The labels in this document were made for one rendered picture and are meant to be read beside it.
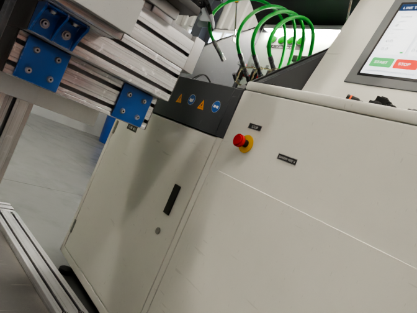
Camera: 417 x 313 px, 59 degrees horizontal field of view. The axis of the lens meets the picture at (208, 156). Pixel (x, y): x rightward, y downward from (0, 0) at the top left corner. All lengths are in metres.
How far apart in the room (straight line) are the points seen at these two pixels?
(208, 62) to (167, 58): 0.94
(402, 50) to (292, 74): 0.32
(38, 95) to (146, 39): 0.28
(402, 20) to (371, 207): 0.71
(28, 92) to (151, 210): 0.57
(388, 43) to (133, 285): 1.10
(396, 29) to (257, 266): 0.84
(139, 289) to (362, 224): 0.74
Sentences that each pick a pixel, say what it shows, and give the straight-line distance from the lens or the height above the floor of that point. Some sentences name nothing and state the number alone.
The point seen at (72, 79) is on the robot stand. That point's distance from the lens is 0.87.
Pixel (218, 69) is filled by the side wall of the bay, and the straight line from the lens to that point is 1.90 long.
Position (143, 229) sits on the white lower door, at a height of 0.41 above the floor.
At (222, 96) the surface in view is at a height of 0.91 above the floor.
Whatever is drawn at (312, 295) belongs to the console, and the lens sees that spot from 0.85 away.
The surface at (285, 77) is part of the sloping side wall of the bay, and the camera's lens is 1.25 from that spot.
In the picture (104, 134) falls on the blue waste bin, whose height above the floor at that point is 0.17.
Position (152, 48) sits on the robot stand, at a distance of 0.90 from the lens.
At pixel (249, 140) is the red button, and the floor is 0.81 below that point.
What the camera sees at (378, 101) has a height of 1.02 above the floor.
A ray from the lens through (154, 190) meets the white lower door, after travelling 1.29.
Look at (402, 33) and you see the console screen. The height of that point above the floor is 1.30.
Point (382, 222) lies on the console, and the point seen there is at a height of 0.75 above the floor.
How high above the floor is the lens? 0.75
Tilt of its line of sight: 1 degrees down
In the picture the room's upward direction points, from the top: 24 degrees clockwise
